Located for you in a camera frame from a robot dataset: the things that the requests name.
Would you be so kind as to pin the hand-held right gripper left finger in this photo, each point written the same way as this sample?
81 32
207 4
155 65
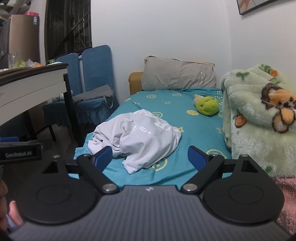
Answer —
104 155

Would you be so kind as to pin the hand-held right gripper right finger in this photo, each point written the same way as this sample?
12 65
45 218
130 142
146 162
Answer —
196 157

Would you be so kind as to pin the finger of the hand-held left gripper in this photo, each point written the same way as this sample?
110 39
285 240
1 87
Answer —
9 139

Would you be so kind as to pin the white t-shirt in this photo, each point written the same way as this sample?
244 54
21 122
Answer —
143 136

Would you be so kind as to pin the person's left hand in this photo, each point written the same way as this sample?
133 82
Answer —
15 212

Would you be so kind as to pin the green plush toy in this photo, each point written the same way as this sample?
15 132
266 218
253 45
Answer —
207 105

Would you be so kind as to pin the white table with black legs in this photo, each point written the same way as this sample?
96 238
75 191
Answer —
27 85

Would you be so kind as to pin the grey folded cloth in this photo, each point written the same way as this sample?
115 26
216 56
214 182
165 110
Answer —
94 92

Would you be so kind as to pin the small white plush toy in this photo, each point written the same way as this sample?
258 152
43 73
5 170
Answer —
59 97

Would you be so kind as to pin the green printed fleece blanket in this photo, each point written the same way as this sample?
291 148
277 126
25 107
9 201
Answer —
259 120

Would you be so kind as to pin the clear drinking glass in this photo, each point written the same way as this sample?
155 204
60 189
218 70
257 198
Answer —
13 60

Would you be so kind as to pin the brown padded headboard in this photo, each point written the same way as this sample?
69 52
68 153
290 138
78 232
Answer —
135 82

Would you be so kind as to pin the clear plastic bag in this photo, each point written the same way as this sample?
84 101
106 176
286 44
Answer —
32 63

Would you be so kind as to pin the grey pillow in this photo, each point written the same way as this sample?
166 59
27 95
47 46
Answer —
178 74

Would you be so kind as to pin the blue covered chair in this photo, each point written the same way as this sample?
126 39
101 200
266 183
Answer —
69 69
97 69

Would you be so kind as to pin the pink fluffy blanket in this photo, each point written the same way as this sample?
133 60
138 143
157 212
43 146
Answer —
286 201

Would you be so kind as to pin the brown refrigerator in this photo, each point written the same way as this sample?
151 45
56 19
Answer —
24 39

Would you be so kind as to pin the dark window with metal grille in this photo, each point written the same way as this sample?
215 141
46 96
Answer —
67 25

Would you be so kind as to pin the framed wall picture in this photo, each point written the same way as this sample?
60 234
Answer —
252 5

